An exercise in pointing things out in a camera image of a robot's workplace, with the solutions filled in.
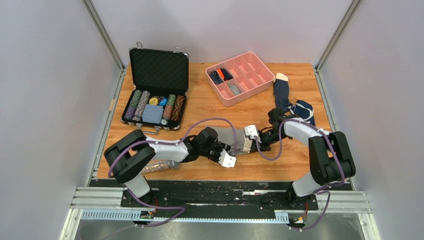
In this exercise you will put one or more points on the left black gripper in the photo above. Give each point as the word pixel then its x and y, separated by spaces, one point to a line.
pixel 221 145

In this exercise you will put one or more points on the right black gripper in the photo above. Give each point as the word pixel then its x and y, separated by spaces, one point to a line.
pixel 262 146

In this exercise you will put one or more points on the grey underwear white waistband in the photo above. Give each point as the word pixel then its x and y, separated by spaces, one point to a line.
pixel 235 146

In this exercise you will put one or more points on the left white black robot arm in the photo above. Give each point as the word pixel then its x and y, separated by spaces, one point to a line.
pixel 128 156

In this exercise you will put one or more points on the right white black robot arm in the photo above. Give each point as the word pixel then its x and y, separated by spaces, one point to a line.
pixel 330 158

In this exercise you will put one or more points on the navy blue underwear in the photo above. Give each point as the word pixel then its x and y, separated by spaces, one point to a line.
pixel 304 110

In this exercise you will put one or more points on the rolled grey underwear in tray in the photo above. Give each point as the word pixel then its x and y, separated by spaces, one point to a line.
pixel 234 89

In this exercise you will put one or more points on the rolled dark patterned underwear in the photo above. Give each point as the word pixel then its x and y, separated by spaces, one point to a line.
pixel 216 78

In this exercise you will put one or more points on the rolled navy underwear in tray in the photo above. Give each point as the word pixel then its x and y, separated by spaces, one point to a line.
pixel 228 76

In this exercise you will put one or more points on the rolled orange underwear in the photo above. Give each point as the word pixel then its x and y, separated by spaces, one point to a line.
pixel 221 74

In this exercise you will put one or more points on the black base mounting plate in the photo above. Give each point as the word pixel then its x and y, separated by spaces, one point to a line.
pixel 224 199

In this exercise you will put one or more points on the navy sock cream toe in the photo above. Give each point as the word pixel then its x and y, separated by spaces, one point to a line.
pixel 281 91

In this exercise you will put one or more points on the black poker chip case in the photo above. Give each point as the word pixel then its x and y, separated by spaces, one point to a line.
pixel 161 73

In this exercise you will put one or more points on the pink compartment organizer tray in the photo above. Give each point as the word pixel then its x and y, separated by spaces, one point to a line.
pixel 250 75

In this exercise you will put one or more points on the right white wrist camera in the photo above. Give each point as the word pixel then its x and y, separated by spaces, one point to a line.
pixel 251 131

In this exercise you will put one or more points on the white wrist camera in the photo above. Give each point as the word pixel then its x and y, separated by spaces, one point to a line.
pixel 226 160
pixel 251 131

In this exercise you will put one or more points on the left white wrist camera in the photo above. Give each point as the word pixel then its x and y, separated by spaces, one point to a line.
pixel 226 160

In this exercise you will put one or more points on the glitter handle microphone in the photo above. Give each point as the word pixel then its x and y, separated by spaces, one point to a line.
pixel 159 166

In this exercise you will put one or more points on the aluminium frame rail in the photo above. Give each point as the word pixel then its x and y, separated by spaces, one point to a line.
pixel 104 203

